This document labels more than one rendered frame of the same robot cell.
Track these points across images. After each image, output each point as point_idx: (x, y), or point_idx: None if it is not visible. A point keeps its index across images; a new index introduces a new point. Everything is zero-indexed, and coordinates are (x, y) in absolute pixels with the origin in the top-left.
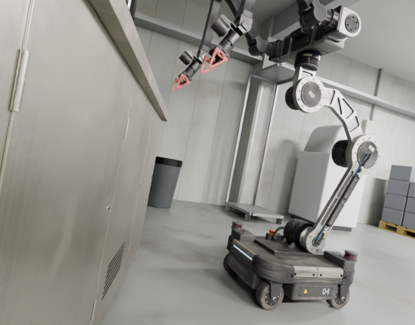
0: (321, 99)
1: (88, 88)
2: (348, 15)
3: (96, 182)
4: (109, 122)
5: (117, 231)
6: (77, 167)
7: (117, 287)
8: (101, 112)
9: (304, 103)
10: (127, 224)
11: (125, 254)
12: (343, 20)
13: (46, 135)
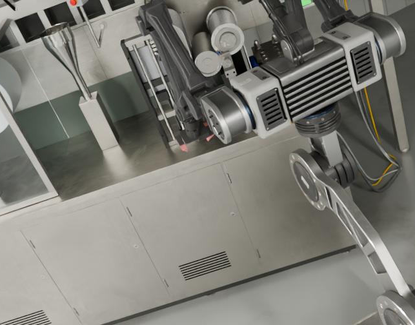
0: (319, 195)
1: (62, 227)
2: (210, 110)
3: (102, 242)
4: (95, 223)
5: (179, 249)
6: (77, 245)
7: (247, 276)
8: (80, 226)
9: (304, 191)
10: (217, 242)
11: (246, 257)
12: (209, 118)
13: (49, 246)
